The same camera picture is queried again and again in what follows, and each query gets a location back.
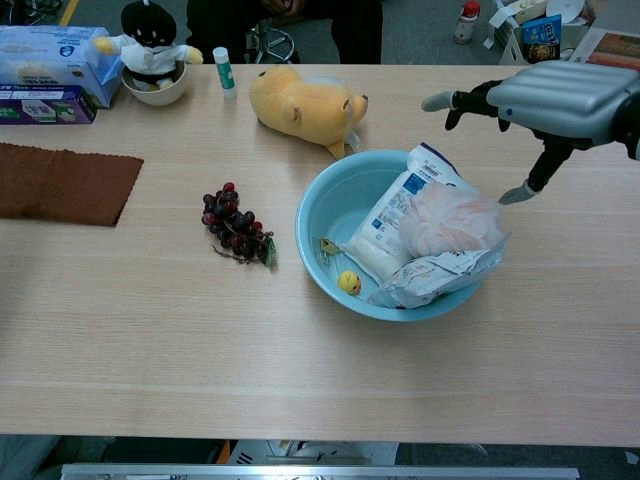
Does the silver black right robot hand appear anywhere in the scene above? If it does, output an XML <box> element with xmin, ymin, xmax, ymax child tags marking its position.
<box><xmin>420</xmin><ymin>60</ymin><xmax>640</xmax><ymax>206</ymax></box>

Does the pink mesh bath sponge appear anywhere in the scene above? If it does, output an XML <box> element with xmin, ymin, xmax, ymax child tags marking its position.
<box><xmin>397</xmin><ymin>179</ymin><xmax>504</xmax><ymax>259</ymax></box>

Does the white bag with blue label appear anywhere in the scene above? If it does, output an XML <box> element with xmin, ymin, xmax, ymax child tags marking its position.
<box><xmin>341</xmin><ymin>143</ymin><xmax>481</xmax><ymax>282</ymax></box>

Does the white snack bag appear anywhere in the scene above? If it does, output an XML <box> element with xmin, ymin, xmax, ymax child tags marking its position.
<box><xmin>367</xmin><ymin>232</ymin><xmax>512</xmax><ymax>310</ymax></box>

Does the yellow plush animal toy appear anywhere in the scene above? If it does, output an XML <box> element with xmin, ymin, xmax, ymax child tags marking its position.
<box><xmin>248</xmin><ymin>64</ymin><xmax>371</xmax><ymax>160</ymax></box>

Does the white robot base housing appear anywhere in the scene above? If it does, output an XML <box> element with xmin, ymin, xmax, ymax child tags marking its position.
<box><xmin>227</xmin><ymin>439</ymin><xmax>400</xmax><ymax>466</ymax></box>

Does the light blue plastic basin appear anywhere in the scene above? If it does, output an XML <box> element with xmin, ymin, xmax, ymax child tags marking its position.
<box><xmin>294</xmin><ymin>149</ymin><xmax>501</xmax><ymax>323</ymax></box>

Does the blue snack bag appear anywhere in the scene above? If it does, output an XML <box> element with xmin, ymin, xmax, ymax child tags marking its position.
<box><xmin>521</xmin><ymin>13</ymin><xmax>563</xmax><ymax>65</ymax></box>

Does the coloured pencil tin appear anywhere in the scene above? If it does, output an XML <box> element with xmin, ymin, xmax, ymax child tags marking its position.
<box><xmin>569</xmin><ymin>27</ymin><xmax>640</xmax><ymax>69</ymax></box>

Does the white storage box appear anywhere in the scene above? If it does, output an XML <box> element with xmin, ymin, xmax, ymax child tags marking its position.
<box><xmin>492</xmin><ymin>0</ymin><xmax>596</xmax><ymax>65</ymax></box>

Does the white bottle with red cap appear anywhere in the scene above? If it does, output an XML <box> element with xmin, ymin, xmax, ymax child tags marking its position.
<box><xmin>453</xmin><ymin>0</ymin><xmax>482</xmax><ymax>45</ymax></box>

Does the person in black clothes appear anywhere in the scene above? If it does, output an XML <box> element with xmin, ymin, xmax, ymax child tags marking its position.
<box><xmin>185</xmin><ymin>0</ymin><xmax>384</xmax><ymax>65</ymax></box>

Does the small gold clip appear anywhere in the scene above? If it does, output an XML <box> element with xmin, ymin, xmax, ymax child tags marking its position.
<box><xmin>319</xmin><ymin>236</ymin><xmax>344</xmax><ymax>264</ymax></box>

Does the small yellow duck toy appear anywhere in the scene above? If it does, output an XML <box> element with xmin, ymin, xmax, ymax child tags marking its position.
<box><xmin>337</xmin><ymin>270</ymin><xmax>363</xmax><ymax>297</ymax></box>

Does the chrome stool base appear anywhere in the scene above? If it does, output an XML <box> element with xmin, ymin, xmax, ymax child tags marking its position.
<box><xmin>247</xmin><ymin>19</ymin><xmax>301</xmax><ymax>65</ymax></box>

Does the green white glue stick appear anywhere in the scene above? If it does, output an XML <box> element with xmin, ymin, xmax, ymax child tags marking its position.
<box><xmin>212</xmin><ymin>46</ymin><xmax>239</xmax><ymax>100</ymax></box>

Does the dark red grape bunch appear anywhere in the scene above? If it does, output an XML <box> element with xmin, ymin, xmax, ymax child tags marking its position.
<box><xmin>201</xmin><ymin>181</ymin><xmax>278</xmax><ymax>269</ymax></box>

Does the beige bowl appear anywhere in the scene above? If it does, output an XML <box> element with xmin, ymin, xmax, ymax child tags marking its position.
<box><xmin>121</xmin><ymin>62</ymin><xmax>189</xmax><ymax>107</ymax></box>

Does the black and white plush doll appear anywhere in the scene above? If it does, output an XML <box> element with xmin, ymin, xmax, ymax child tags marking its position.
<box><xmin>93</xmin><ymin>0</ymin><xmax>205</xmax><ymax>91</ymax></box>

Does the brown cloth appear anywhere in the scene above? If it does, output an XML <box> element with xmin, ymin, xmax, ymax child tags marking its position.
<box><xmin>0</xmin><ymin>142</ymin><xmax>145</xmax><ymax>228</ymax></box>

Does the blue white tissue pack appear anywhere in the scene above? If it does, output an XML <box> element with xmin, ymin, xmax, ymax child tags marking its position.
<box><xmin>0</xmin><ymin>24</ymin><xmax>124</xmax><ymax>109</ymax></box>

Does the purple carton box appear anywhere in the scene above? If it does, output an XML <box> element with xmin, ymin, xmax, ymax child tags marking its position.
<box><xmin>0</xmin><ymin>84</ymin><xmax>100</xmax><ymax>126</ymax></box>

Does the aluminium rail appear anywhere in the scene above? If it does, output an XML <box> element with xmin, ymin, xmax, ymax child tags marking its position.
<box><xmin>59</xmin><ymin>463</ymin><xmax>581</xmax><ymax>480</ymax></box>

